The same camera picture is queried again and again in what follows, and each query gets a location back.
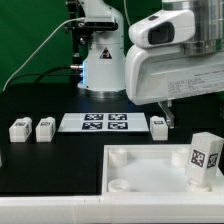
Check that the white square tabletop panel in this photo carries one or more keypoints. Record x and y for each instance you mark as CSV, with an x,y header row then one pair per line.
x,y
145,168

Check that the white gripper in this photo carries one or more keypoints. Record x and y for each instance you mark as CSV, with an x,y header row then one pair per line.
x,y
165,73

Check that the white sheet with tags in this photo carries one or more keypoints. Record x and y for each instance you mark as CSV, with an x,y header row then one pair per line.
x,y
103,122

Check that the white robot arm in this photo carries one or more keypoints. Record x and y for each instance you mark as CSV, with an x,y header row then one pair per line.
x,y
104,68

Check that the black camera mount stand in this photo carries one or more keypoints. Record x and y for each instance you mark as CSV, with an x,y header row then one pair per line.
x,y
75,11

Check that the white L-shaped fence wall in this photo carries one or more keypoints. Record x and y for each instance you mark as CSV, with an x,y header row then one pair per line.
x,y
20,205

